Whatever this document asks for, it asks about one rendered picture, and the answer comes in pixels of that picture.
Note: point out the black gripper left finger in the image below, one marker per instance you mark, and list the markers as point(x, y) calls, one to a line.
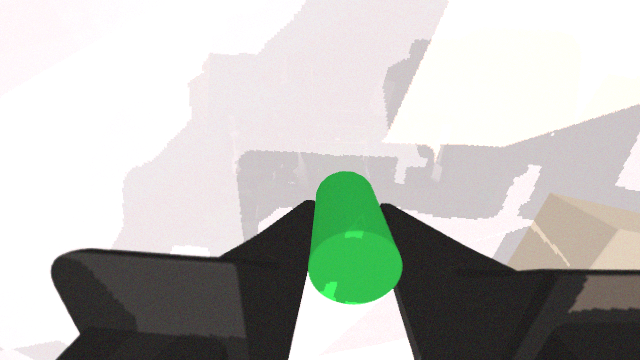
point(248, 298)

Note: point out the green translucent cylinder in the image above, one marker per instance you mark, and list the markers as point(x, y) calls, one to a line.
point(353, 258)

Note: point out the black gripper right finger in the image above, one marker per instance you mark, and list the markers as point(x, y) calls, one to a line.
point(458, 304)

